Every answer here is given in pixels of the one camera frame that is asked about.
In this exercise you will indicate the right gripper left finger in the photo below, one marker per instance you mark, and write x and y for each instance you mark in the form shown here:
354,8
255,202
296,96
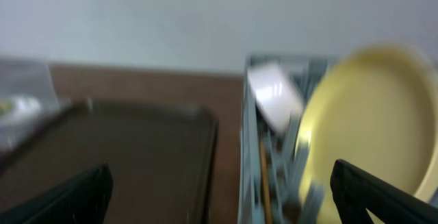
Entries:
83,198

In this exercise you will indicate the pink bowl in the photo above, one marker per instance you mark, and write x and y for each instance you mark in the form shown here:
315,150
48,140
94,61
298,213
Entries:
277,98

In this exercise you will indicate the grey dishwasher rack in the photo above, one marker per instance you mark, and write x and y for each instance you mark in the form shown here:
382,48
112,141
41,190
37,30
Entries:
285,159

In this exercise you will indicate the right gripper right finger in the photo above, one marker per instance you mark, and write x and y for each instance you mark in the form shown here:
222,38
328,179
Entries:
356,193

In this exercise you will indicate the clear plastic bin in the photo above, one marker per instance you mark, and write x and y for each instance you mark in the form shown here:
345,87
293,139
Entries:
30,78

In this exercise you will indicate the yellow plate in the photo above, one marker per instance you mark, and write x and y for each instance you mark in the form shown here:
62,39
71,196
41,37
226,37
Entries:
376,109

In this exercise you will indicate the brown serving tray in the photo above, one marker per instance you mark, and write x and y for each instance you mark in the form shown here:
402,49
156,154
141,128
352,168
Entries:
160,158

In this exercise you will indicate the white napkin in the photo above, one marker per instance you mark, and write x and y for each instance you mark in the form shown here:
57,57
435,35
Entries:
19,109

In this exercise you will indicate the wooden chopstick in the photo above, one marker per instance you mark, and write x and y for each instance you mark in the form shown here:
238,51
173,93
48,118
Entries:
265,184

